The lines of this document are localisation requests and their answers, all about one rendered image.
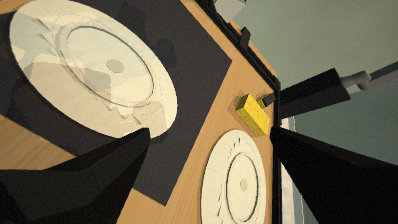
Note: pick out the cream round platter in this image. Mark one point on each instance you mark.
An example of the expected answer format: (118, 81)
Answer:
(92, 68)

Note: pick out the cream oval platter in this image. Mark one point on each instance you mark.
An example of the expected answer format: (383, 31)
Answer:
(233, 188)

